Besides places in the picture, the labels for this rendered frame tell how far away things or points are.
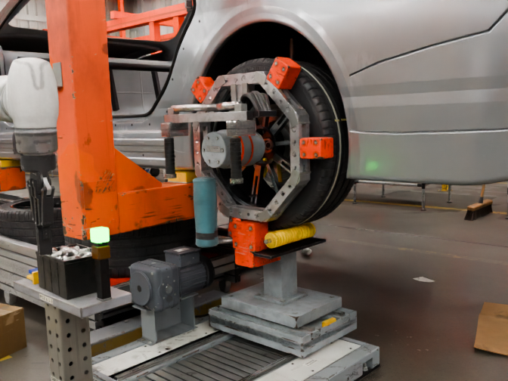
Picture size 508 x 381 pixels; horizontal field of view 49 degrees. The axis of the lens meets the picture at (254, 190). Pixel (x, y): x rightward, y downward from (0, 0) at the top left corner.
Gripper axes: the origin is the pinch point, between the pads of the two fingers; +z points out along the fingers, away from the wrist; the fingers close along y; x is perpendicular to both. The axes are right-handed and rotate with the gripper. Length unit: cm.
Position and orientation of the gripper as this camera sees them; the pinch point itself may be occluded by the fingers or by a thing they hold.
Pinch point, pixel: (44, 239)
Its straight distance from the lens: 139.2
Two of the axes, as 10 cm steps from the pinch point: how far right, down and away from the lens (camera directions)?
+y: 6.2, 1.4, -7.7
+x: 7.8, -1.1, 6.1
